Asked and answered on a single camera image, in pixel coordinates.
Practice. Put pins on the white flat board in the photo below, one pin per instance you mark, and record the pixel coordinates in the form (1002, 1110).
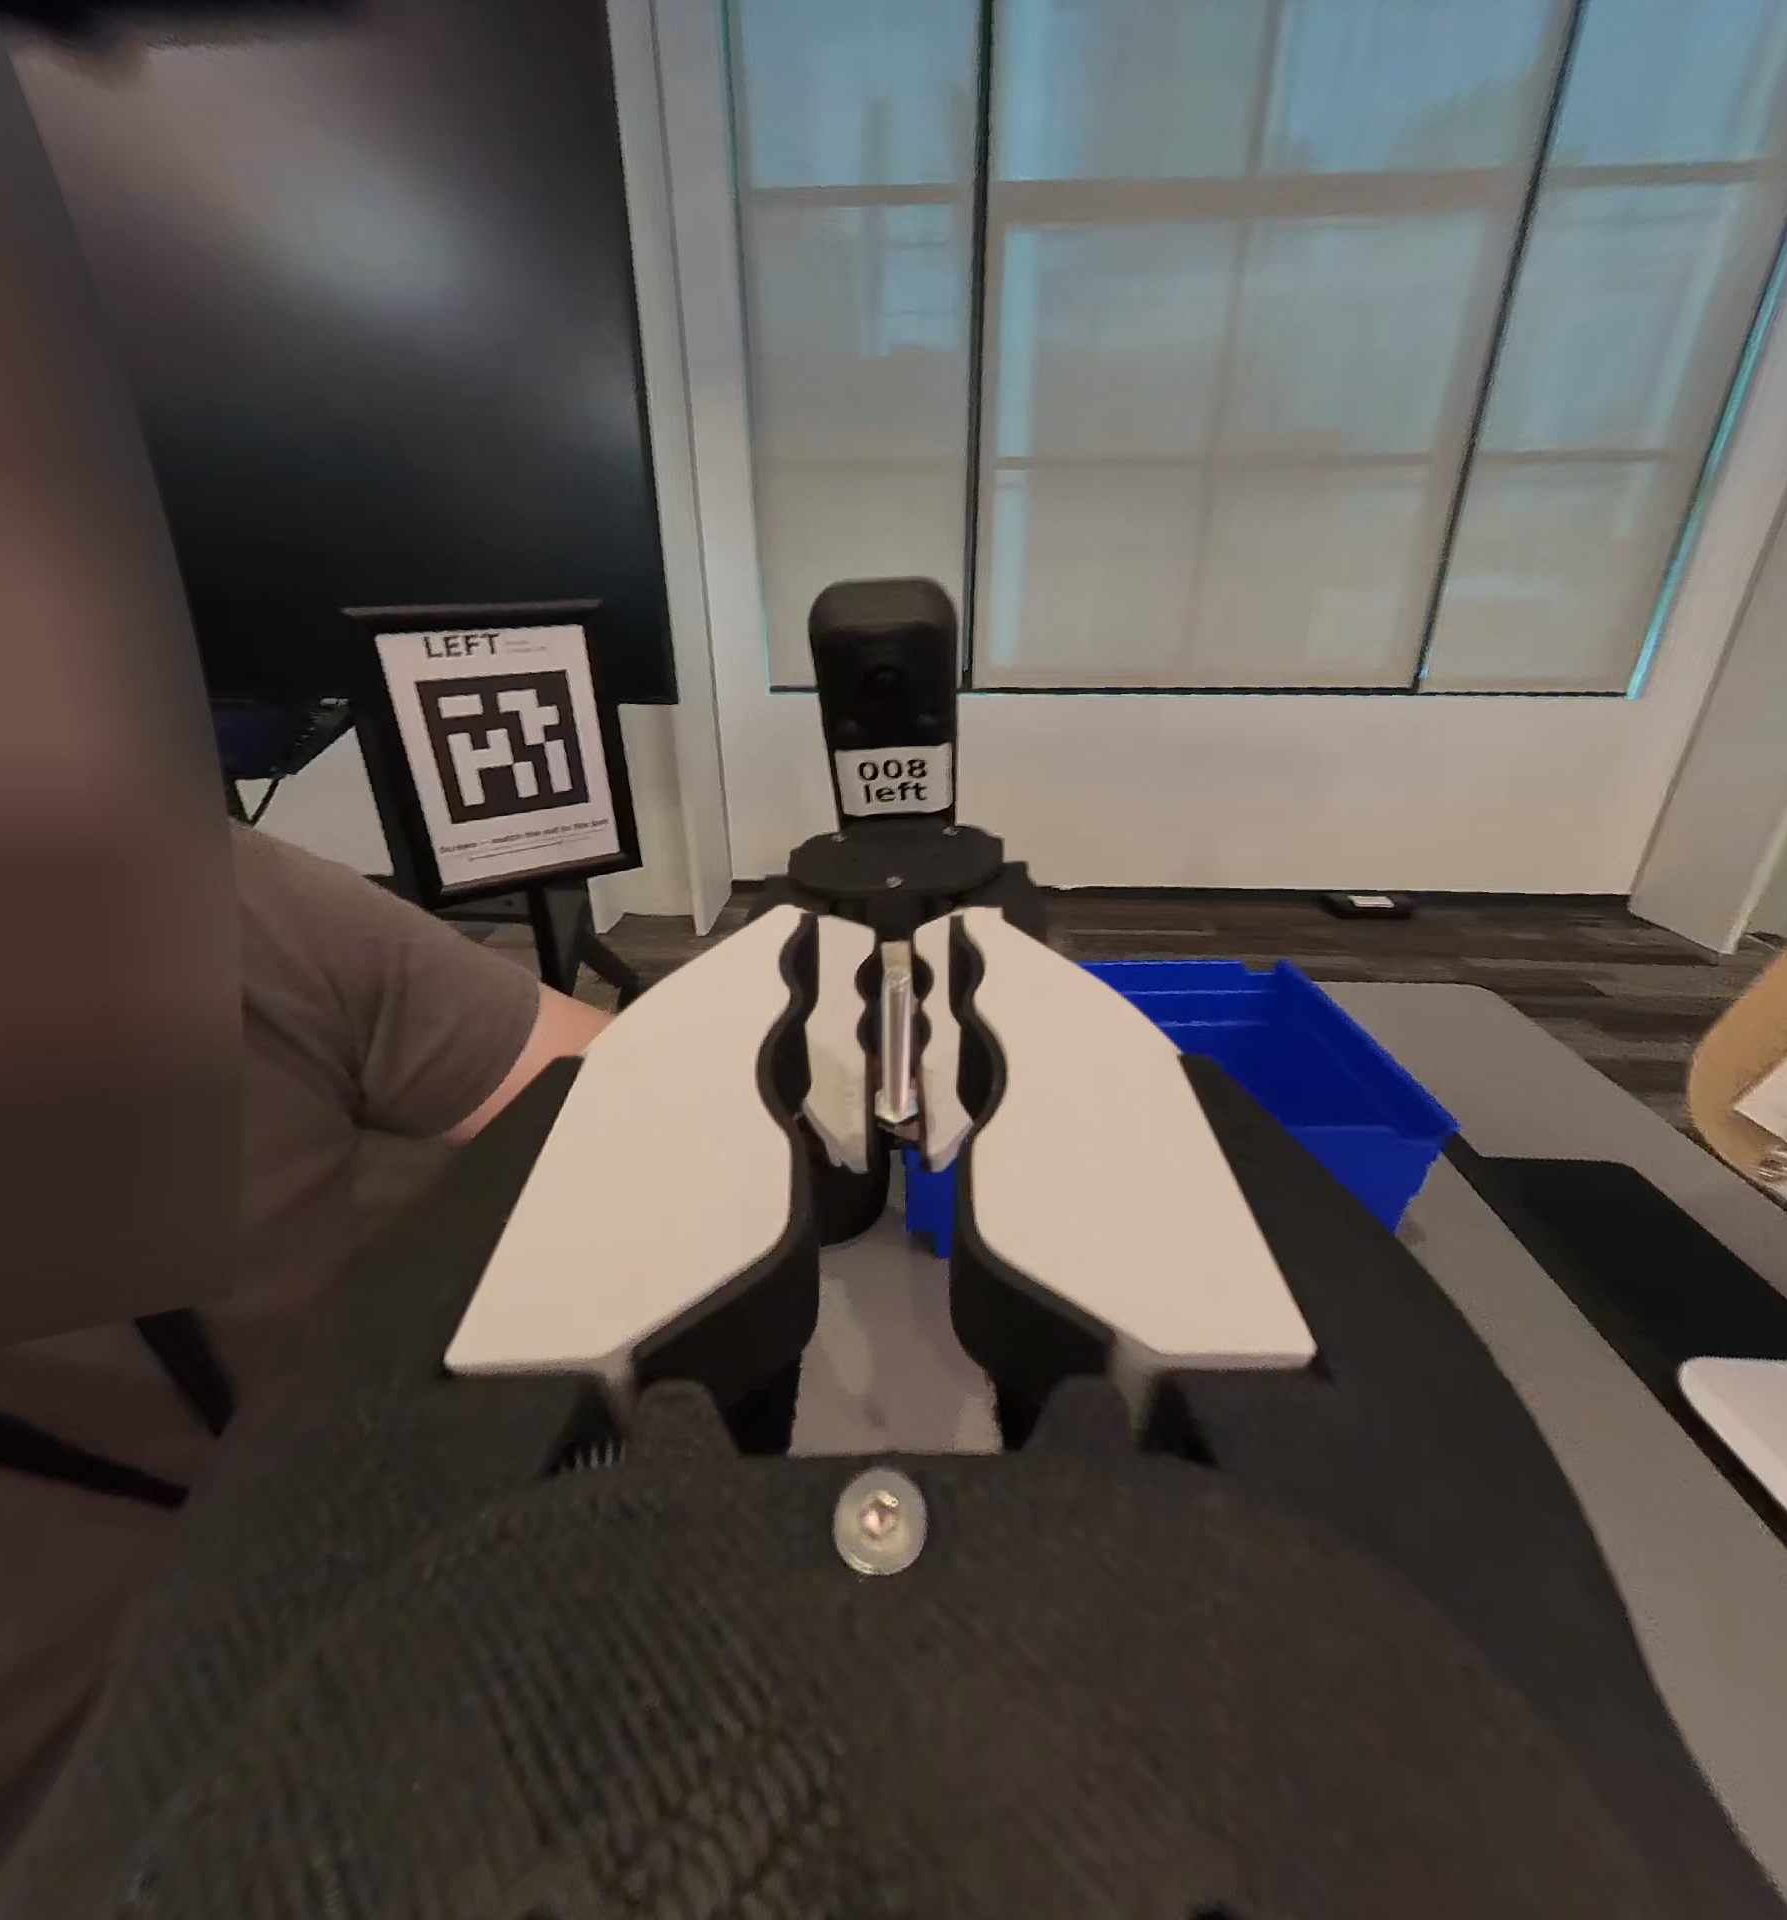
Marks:
(1786, 1454)

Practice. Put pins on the person's left forearm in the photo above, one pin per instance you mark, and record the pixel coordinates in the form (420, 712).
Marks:
(578, 1022)

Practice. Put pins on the large grid window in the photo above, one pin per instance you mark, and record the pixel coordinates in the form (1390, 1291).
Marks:
(1224, 374)

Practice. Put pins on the blue plastic bin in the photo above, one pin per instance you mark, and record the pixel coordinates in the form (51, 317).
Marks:
(1284, 1080)

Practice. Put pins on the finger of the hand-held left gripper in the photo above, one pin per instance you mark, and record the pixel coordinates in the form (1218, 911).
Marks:
(852, 1035)
(946, 1080)

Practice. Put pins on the wooden clipboard with instruction sheet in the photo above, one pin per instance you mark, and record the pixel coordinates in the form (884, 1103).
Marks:
(1786, 1080)

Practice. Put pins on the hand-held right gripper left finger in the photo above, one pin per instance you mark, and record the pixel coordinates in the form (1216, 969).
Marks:
(654, 1185)

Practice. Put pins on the small black floor box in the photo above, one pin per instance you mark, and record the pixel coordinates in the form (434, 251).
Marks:
(1370, 902)

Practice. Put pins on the large black monitor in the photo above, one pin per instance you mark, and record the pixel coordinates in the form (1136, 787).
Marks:
(382, 374)

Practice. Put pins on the framed marker sign on stand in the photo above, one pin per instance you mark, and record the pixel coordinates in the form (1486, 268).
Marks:
(510, 742)

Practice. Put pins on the silver threaded bolt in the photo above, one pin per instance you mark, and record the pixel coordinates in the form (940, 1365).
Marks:
(900, 1035)

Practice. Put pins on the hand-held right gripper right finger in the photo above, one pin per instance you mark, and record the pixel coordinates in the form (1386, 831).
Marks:
(1134, 1185)

